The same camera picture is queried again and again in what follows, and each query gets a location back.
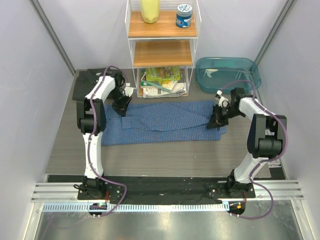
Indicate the blue plaid long sleeve shirt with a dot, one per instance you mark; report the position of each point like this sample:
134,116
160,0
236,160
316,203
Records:
160,122

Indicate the stack of books and papers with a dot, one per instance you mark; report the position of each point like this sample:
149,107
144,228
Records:
162,89

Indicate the green picture book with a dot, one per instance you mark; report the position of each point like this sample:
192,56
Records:
168,73

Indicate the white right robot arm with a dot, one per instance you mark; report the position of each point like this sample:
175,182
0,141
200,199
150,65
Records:
267,137

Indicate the folded dark grey shirt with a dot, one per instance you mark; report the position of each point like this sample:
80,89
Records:
85,82

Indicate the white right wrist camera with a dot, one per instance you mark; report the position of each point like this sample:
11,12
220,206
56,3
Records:
223,102

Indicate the yellow vase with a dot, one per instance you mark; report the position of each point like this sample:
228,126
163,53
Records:
150,10

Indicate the white slotted cable duct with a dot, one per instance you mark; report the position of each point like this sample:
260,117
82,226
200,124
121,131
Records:
97,207

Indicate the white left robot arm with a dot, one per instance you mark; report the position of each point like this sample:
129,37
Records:
91,121

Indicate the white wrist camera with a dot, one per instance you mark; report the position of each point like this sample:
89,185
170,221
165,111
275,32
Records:
128,91
223,102

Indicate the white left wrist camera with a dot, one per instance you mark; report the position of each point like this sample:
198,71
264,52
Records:
128,91

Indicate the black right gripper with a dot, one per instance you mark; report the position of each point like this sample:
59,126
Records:
216,120

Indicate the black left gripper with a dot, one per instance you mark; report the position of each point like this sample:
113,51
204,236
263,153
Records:
121,109

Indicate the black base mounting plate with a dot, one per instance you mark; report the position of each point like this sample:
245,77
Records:
147,190

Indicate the blue jar with lid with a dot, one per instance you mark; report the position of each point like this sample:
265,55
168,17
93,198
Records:
183,15

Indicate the teal plastic basin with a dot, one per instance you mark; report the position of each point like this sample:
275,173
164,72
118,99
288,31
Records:
214,73

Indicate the white wire wooden shelf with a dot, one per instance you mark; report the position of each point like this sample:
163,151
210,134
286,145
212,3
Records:
163,43

